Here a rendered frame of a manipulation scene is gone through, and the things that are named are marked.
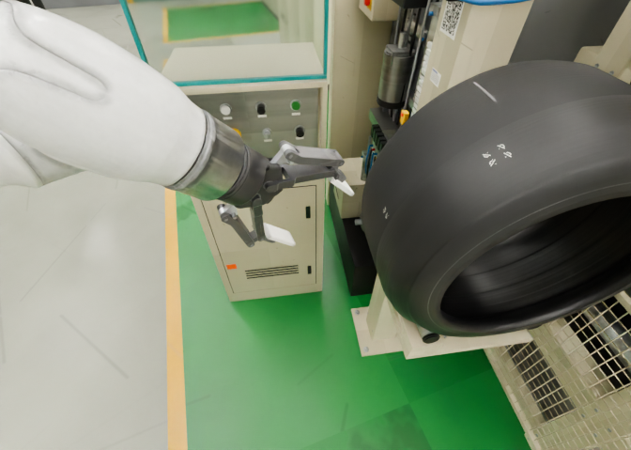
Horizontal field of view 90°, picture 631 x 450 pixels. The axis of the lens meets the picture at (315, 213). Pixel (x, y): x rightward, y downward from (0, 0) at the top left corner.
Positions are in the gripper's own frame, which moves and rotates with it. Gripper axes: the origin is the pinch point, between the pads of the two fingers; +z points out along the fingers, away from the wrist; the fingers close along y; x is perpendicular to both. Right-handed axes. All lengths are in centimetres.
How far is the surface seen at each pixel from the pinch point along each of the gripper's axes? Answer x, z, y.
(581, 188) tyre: 18.8, 9.3, -30.9
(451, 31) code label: -24, 17, -42
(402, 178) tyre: 0.6, 9.1, -14.2
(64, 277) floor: -116, 40, 180
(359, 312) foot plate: -16, 129, 53
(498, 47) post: -16, 22, -46
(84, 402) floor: -33, 41, 162
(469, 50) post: -18.1, 19.0, -41.5
